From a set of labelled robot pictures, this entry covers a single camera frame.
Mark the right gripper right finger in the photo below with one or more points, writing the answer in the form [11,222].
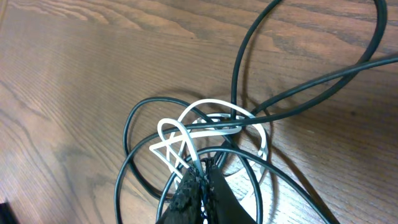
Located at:
[221,205]

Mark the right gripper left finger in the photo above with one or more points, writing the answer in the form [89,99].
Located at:
[185,206]

